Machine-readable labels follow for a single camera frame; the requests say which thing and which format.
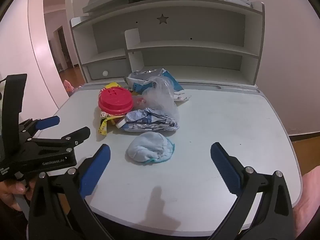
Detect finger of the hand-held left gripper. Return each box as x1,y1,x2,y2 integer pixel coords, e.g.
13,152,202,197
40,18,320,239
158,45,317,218
19,116,61,140
31,127,91,153

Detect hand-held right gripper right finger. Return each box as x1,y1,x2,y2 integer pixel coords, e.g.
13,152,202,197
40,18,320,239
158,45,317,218
210,142,295,240

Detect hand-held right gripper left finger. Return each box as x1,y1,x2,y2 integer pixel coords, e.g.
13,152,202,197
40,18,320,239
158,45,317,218
27,144,118,240

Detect light blue cloth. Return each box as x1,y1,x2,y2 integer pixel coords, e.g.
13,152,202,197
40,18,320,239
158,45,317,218
126,132,175,165

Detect person's left hand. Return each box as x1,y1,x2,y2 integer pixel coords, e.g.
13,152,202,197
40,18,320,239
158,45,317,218
0,177,38,212

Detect yellow plastic tool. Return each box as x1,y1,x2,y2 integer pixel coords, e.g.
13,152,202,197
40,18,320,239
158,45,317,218
97,81,130,136

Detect pink plush toy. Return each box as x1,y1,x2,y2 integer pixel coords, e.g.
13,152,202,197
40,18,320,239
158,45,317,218
64,80,83,97

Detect red plastic cup lid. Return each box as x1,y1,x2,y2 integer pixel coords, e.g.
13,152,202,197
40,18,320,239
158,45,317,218
98,87,134,120

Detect blue and white crumpled packet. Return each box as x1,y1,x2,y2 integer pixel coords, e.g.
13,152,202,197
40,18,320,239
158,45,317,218
124,68,192,102
119,107,179,132

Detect grey drawer with white knob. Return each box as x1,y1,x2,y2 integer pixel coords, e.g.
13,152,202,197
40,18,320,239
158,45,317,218
86,59,130,80

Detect person's leg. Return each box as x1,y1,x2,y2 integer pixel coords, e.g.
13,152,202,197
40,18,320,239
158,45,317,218
292,165,320,230

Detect clear plastic bag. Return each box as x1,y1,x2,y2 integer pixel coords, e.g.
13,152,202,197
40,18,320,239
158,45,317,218
131,76,180,123

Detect white desk hutch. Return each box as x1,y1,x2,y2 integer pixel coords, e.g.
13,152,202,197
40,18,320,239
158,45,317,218
70,0,265,87

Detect wooden door frame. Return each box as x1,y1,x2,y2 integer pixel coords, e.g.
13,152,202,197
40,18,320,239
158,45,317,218
53,26,73,71

